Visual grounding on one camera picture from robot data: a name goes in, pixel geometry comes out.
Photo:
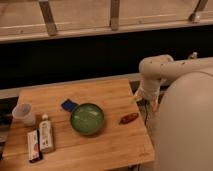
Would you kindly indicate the clear plastic cup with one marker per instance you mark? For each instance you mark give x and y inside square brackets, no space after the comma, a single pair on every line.
[23,112]

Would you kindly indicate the red chili pepper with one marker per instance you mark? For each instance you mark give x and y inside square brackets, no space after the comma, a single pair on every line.
[129,118]

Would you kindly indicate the blue rectangular block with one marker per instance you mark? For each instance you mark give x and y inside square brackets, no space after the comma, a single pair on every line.
[69,105]

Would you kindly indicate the metal window frame rail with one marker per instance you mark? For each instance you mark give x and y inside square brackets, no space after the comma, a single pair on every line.
[30,20]

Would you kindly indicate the white and red box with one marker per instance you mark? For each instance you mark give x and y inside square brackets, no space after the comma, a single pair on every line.
[34,153]

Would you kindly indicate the white squeeze bottle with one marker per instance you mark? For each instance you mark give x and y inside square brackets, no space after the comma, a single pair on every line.
[46,135]

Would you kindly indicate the wooden cutting board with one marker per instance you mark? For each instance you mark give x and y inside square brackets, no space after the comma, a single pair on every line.
[114,146]

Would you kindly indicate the green ceramic bowl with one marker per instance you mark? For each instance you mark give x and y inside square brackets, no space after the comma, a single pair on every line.
[87,119]

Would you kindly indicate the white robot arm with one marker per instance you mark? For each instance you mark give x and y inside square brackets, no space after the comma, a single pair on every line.
[181,95]

